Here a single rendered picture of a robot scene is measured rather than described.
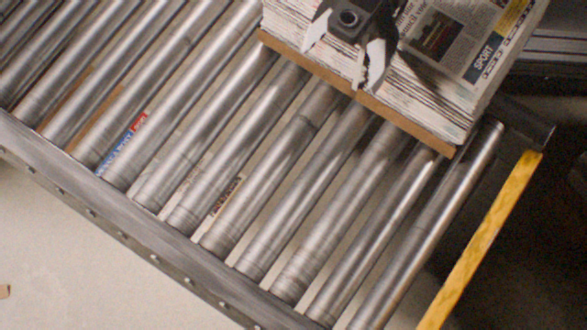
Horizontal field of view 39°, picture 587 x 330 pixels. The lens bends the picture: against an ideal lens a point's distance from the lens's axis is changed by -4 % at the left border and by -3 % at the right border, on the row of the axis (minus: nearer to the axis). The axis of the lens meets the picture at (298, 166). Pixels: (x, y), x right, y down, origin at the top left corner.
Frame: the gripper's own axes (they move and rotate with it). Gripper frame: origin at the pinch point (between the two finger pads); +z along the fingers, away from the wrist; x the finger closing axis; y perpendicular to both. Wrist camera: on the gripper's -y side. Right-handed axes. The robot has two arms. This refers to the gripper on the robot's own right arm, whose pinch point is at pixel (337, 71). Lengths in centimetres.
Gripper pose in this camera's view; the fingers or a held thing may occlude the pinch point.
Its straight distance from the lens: 120.1
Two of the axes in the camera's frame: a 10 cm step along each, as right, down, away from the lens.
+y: 4.6, -4.8, 7.5
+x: -8.3, -5.3, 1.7
